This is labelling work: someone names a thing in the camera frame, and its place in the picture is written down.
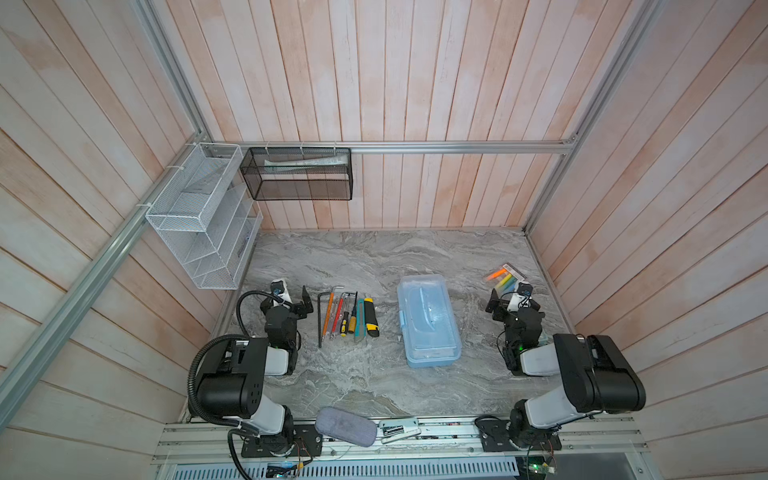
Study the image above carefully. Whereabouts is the blue plastic tool box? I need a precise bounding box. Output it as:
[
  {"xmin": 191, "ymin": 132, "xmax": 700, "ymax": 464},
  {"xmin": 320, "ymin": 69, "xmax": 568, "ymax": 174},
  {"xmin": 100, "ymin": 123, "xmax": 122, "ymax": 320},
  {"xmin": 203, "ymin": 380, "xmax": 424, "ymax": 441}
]
[{"xmin": 396, "ymin": 274, "xmax": 463, "ymax": 369}]

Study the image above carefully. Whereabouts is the white wire mesh shelf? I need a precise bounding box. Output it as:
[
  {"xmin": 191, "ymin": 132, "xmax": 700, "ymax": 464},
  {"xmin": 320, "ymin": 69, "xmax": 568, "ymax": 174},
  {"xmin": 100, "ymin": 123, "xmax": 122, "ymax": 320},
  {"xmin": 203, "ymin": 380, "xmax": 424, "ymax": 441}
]
[{"xmin": 146, "ymin": 143, "xmax": 263, "ymax": 290}]

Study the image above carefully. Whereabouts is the black hex key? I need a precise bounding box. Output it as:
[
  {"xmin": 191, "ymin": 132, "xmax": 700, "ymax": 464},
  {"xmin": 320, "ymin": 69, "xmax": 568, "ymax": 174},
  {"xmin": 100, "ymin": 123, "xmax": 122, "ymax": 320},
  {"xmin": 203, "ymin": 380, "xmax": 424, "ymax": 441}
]
[{"xmin": 316, "ymin": 290, "xmax": 332, "ymax": 349}]

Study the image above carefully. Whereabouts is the teal utility knife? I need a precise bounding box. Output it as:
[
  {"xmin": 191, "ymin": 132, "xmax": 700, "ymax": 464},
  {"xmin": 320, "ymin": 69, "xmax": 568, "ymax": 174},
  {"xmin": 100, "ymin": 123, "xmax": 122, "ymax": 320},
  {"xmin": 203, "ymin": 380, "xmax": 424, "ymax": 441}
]
[{"xmin": 354, "ymin": 295, "xmax": 365, "ymax": 341}]

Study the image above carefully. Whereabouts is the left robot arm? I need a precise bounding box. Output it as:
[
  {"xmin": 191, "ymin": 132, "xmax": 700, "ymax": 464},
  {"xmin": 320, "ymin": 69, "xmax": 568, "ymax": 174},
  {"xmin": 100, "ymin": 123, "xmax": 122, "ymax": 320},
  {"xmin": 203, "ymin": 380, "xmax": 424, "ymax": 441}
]
[{"xmin": 187, "ymin": 280, "xmax": 314, "ymax": 456}]

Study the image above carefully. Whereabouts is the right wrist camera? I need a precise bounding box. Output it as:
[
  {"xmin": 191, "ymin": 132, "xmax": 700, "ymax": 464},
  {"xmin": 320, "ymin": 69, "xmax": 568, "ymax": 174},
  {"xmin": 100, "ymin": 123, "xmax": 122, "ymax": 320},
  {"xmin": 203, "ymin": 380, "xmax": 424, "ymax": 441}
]
[{"xmin": 507, "ymin": 282, "xmax": 533, "ymax": 312}]

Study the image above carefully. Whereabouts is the pack of coloured markers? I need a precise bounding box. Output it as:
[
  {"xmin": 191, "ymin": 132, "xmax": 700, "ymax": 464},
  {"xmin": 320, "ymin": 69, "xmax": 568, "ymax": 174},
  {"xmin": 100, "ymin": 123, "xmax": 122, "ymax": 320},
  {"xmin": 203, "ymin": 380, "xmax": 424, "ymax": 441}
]
[{"xmin": 485, "ymin": 263, "xmax": 527, "ymax": 295}]

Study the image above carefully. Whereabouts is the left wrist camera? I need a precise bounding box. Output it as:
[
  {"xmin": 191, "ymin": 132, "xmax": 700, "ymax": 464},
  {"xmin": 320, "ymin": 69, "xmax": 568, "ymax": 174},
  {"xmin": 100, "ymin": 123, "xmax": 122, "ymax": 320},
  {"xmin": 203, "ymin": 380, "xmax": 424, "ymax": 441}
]
[{"xmin": 270, "ymin": 278, "xmax": 292, "ymax": 306}]

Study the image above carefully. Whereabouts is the red handled hex key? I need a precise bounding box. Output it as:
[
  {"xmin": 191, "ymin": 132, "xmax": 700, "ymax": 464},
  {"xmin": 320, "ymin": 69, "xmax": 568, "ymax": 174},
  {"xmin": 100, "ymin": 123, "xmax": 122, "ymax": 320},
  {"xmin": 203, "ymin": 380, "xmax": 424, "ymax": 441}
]
[{"xmin": 329, "ymin": 290, "xmax": 345, "ymax": 337}]

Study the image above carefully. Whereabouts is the yellow black screwdriver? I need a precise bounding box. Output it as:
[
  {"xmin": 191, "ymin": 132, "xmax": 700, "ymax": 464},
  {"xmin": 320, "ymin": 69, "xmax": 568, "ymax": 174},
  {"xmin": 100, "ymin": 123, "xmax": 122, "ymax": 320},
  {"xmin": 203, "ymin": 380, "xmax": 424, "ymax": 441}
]
[{"xmin": 339, "ymin": 292, "xmax": 358, "ymax": 337}]

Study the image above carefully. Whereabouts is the grey fabric pouch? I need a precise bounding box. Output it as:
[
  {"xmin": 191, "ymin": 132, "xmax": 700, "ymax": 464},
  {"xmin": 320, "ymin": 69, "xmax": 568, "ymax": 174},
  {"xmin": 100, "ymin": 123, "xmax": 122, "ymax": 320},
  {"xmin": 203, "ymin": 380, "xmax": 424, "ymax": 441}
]
[{"xmin": 315, "ymin": 407, "xmax": 377, "ymax": 447}]

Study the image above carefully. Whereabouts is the black mesh wall basket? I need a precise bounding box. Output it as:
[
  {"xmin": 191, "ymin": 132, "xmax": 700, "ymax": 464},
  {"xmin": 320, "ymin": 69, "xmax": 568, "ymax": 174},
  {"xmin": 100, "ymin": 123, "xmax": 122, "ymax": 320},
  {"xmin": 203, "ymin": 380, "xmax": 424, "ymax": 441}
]
[{"xmin": 240, "ymin": 146, "xmax": 354, "ymax": 202}]

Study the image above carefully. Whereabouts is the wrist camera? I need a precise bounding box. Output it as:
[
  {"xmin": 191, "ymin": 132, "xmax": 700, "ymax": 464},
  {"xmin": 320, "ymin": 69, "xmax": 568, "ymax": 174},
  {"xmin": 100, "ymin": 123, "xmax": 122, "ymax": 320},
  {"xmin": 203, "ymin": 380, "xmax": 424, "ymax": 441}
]
[
  {"xmin": 270, "ymin": 278, "xmax": 292, "ymax": 306},
  {"xmin": 507, "ymin": 282, "xmax": 533, "ymax": 312}
]

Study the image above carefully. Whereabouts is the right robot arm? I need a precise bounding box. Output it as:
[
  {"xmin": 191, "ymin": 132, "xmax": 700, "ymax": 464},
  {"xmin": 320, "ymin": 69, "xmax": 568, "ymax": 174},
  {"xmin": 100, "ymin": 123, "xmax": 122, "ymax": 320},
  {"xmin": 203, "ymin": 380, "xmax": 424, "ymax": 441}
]
[{"xmin": 475, "ymin": 283, "xmax": 646, "ymax": 450}]

